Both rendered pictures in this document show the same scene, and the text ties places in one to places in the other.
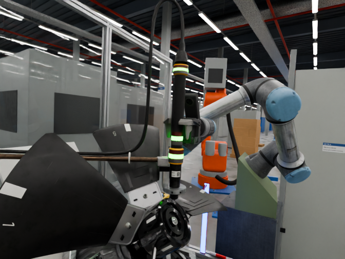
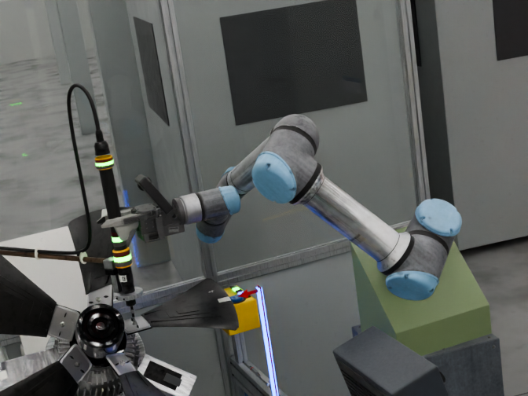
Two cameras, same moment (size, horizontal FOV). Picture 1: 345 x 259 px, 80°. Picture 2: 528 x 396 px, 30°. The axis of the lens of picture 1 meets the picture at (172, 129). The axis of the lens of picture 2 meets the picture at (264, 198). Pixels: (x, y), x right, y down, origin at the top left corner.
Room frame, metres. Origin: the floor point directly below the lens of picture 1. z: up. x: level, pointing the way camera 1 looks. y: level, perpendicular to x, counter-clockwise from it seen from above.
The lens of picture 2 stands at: (-0.87, -1.91, 2.09)
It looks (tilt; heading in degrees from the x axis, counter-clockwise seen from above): 15 degrees down; 43
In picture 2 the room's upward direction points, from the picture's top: 8 degrees counter-clockwise
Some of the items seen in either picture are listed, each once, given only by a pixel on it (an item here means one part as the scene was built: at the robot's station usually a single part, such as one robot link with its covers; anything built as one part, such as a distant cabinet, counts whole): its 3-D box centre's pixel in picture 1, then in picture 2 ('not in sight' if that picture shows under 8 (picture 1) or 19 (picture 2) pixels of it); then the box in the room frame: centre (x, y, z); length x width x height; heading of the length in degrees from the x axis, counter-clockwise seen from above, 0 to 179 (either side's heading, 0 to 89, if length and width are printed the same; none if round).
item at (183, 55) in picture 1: (177, 122); (115, 219); (0.60, -0.01, 1.46); 0.04 x 0.04 x 0.46
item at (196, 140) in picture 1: (190, 129); (159, 218); (0.70, -0.06, 1.44); 0.12 x 0.08 x 0.09; 154
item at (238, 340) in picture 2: not in sight; (238, 342); (1.05, 0.09, 0.92); 0.03 x 0.03 x 0.12; 64
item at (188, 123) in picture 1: (186, 129); (121, 229); (0.59, -0.04, 1.44); 0.09 x 0.03 x 0.06; 164
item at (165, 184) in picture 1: (171, 173); (122, 277); (0.60, -0.01, 1.31); 0.09 x 0.07 x 0.10; 99
